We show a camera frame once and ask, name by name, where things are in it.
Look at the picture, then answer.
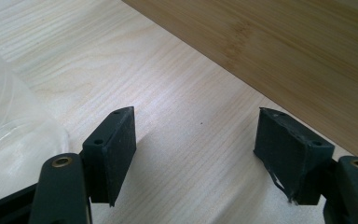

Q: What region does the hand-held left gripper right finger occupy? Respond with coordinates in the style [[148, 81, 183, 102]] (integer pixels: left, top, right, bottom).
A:
[[253, 106, 336, 206]]

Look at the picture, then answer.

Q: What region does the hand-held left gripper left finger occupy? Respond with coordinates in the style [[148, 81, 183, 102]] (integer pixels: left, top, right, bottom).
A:
[[79, 105, 137, 208]]

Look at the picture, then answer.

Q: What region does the bamboo wooden board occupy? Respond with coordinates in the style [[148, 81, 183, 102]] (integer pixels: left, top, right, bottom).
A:
[[121, 0, 358, 163]]

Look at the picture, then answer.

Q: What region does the clear plastic container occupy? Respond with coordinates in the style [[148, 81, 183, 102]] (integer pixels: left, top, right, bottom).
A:
[[0, 36, 71, 207]]

